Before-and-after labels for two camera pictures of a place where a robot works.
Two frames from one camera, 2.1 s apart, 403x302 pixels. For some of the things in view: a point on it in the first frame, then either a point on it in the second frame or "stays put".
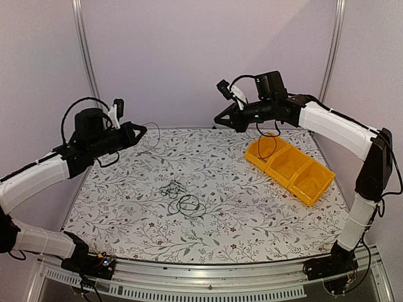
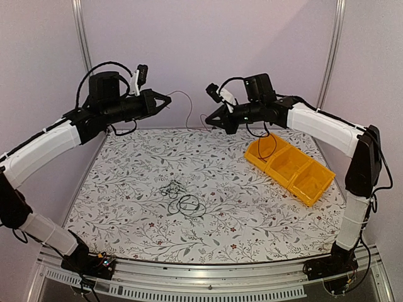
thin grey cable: x=158 y=138 to x=207 y=130
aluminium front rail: x=169 y=282 stays put
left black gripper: x=130 y=139 to x=148 y=107
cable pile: x=173 y=189 stays put
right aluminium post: x=334 y=50 stays put
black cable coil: x=188 y=205 stays put
